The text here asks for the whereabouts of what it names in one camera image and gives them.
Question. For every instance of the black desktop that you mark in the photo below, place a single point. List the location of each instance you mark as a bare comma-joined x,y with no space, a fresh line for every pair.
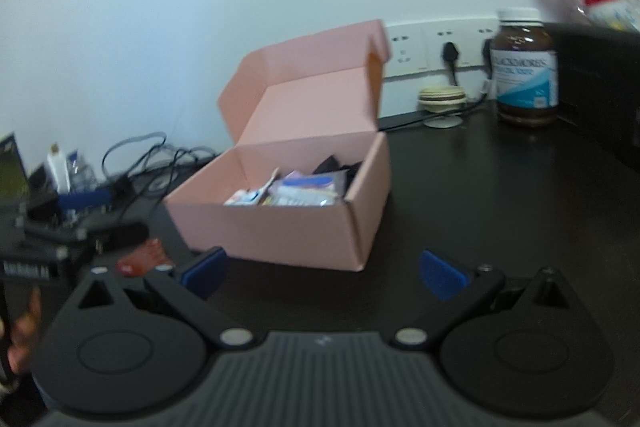
500,207

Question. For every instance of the white bottle with red label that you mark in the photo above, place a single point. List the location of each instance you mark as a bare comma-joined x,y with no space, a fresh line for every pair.
242,198

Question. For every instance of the clear bottle with blue cap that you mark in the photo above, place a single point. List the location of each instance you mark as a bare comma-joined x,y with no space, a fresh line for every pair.
82,174

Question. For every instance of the clear packet with blue card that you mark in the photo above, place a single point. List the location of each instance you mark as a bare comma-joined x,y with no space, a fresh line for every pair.
315,184

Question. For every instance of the black wall plug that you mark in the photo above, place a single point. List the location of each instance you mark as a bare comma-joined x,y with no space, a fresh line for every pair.
450,54
488,48

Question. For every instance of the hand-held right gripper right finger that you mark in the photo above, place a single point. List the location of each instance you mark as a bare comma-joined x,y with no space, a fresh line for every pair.
442,274

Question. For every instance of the black power adapter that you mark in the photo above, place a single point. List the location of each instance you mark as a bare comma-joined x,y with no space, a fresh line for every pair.
122,187

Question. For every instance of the pink cardboard box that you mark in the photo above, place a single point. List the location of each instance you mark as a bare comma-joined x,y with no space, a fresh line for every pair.
280,232

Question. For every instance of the white upright tube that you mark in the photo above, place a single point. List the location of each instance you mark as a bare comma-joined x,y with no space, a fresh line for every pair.
58,172

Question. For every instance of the black desktop speaker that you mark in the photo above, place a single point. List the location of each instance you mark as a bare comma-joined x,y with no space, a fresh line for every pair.
40,181

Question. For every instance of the person's left hand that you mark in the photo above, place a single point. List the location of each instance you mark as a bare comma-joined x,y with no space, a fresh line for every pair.
25,332

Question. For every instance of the white wall socket row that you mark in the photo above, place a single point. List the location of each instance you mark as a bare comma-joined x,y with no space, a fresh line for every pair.
415,49

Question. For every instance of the black bow hair clip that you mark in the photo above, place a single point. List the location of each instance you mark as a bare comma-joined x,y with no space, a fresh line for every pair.
330,164

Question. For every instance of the red translucent comb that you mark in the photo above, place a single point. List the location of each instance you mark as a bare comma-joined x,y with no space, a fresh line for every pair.
147,257

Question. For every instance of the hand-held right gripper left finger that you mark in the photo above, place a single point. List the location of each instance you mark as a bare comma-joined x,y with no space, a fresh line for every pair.
205,274

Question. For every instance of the black cabinet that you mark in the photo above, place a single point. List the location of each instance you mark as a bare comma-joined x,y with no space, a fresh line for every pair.
595,97

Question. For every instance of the brown supplement bottle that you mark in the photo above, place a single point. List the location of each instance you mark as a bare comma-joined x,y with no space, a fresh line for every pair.
525,72

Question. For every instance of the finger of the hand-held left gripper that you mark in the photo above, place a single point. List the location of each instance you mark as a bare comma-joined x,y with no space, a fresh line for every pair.
82,201
125,234

